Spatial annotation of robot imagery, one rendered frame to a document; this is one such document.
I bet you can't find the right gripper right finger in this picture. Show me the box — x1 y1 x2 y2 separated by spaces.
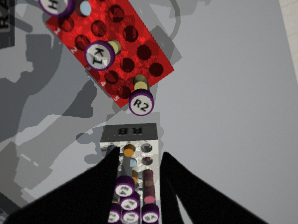
160 152 268 224

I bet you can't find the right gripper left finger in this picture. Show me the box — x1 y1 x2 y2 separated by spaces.
3 147 120 224

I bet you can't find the red rack with round wells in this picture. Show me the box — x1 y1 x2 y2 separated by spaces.
47 0 174 107

